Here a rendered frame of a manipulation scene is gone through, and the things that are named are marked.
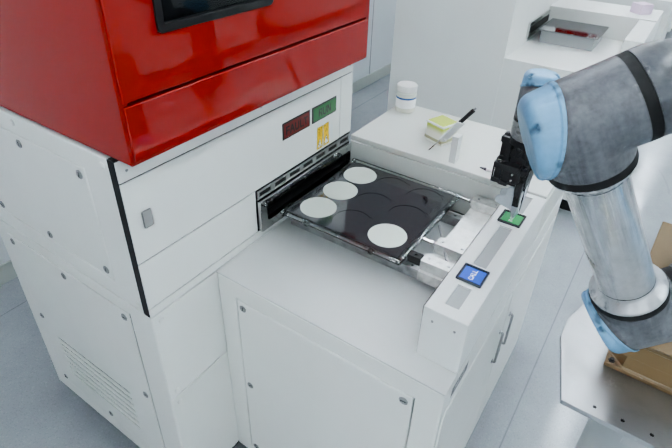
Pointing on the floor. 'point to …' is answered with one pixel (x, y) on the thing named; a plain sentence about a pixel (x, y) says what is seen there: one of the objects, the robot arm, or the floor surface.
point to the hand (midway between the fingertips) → (516, 213)
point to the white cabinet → (358, 376)
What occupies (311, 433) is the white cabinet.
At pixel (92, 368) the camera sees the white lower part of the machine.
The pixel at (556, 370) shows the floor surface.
